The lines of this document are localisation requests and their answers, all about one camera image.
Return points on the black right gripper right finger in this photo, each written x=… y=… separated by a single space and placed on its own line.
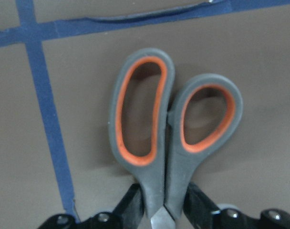
x=203 y=213

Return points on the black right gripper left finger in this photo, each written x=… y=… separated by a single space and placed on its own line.
x=126 y=215

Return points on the grey orange handled scissors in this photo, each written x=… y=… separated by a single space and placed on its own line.
x=165 y=172

